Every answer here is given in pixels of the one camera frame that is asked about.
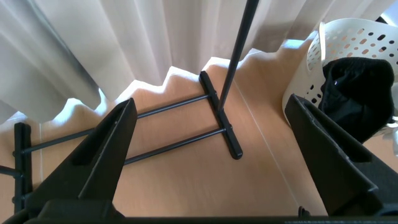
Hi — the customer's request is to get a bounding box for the black clothes rack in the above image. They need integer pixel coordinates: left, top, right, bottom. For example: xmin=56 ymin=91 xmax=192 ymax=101
xmin=0 ymin=0 xmax=261 ymax=215

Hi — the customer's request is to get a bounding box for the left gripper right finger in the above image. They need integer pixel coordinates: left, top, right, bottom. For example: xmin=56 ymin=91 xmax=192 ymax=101
xmin=284 ymin=93 xmax=398 ymax=217

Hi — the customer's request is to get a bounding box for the black garment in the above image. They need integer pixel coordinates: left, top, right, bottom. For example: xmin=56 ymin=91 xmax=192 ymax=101
xmin=317 ymin=57 xmax=396 ymax=144

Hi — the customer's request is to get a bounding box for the white laundry basket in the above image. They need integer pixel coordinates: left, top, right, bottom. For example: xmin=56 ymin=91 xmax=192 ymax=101
xmin=282 ymin=17 xmax=398 ymax=138

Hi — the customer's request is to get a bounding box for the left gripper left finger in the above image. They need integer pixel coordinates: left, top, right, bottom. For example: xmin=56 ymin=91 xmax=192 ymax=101
xmin=24 ymin=98 xmax=138 ymax=218

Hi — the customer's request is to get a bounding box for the beige curtain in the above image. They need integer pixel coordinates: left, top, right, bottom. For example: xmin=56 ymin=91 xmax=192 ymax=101
xmin=0 ymin=0 xmax=398 ymax=124

